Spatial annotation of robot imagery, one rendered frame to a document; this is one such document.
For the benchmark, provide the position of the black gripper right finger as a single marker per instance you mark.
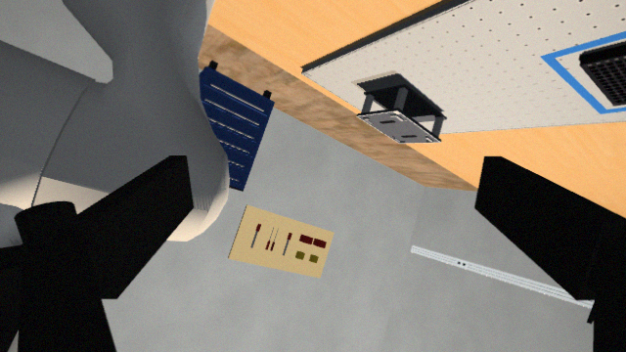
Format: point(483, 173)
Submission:
point(580, 244)

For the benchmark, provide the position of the blue tape outline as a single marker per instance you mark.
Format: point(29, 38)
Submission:
point(558, 68)

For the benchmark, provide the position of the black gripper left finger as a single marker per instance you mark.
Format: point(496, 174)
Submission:
point(58, 307)

